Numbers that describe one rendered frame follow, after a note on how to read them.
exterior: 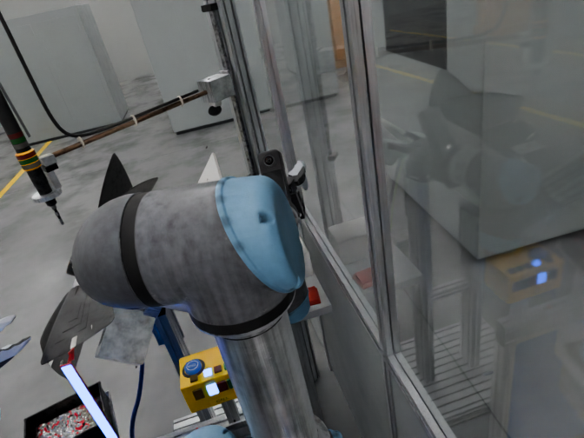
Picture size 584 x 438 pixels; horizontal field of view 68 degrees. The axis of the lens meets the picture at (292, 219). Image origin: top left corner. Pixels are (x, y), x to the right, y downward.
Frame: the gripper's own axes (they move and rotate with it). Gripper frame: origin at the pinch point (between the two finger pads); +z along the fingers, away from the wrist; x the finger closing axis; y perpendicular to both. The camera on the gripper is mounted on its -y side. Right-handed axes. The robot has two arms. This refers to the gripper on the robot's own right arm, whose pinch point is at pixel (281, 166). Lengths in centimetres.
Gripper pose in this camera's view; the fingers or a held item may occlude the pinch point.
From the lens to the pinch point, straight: 100.6
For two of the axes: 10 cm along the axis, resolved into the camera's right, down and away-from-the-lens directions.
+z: 0.3, -5.1, 8.6
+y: 3.2, 8.2, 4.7
